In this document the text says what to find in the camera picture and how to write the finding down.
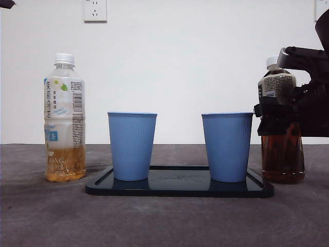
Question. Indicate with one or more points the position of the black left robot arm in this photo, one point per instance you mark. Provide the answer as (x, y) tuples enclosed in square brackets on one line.
[(6, 3)]

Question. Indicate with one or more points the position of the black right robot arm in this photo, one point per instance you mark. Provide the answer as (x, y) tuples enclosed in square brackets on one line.
[(316, 110)]

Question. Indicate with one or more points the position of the white wall socket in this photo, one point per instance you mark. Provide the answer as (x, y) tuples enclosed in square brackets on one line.
[(95, 10), (320, 7)]

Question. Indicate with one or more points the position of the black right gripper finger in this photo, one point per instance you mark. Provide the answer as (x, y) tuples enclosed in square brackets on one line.
[(275, 121)]

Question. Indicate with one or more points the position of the jasmine tea bottle white label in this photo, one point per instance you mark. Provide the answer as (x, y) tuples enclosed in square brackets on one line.
[(64, 108)]

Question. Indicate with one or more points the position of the dark tea bottle beige label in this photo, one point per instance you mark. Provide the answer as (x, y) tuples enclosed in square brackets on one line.
[(282, 159)]

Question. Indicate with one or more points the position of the blue ribbed plastic cup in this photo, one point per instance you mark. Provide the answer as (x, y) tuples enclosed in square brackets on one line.
[(227, 146), (131, 146)]

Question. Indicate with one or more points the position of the dark blue rectangular tray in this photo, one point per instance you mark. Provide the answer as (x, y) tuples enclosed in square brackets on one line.
[(177, 186)]

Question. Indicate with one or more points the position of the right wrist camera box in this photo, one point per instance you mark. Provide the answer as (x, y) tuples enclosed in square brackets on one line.
[(298, 57)]

